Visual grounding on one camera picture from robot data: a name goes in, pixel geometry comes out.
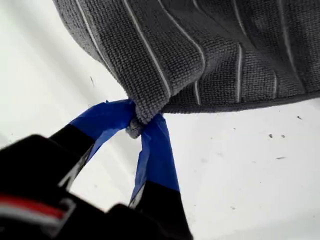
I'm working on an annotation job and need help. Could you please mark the grey striped towel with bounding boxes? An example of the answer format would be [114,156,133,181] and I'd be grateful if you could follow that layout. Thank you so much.
[51,0,320,140]

